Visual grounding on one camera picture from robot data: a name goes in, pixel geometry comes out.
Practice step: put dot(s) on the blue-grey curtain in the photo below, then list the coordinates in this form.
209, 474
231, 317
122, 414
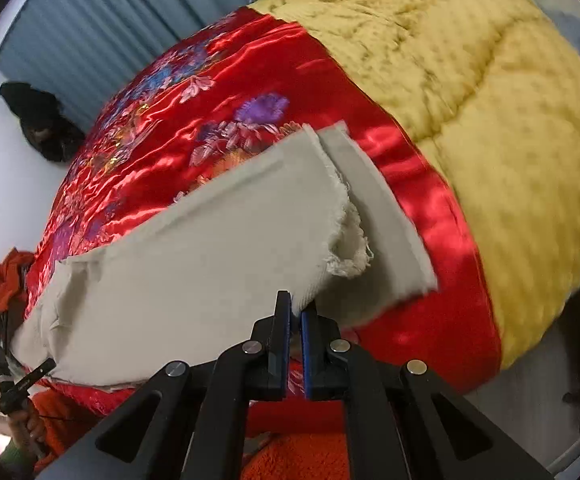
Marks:
84, 51

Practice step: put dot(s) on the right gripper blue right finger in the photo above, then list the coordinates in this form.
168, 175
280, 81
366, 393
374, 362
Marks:
404, 422

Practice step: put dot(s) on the orange clothes pile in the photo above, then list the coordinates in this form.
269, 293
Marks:
13, 270

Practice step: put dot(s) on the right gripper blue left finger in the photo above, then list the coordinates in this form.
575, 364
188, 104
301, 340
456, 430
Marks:
188, 422

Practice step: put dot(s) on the black hanging coat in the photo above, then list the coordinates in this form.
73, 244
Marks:
43, 124

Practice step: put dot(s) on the left hand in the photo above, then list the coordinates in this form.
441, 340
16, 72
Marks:
28, 430

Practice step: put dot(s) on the orange fleece trousers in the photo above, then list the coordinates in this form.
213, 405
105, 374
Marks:
291, 439

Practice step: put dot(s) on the red floral satin quilt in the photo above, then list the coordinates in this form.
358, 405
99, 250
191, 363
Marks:
220, 98

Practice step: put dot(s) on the beige pants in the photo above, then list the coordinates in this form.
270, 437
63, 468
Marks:
311, 215

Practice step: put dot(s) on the yellow dotted blanket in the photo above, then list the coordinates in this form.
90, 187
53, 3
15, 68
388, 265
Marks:
489, 91

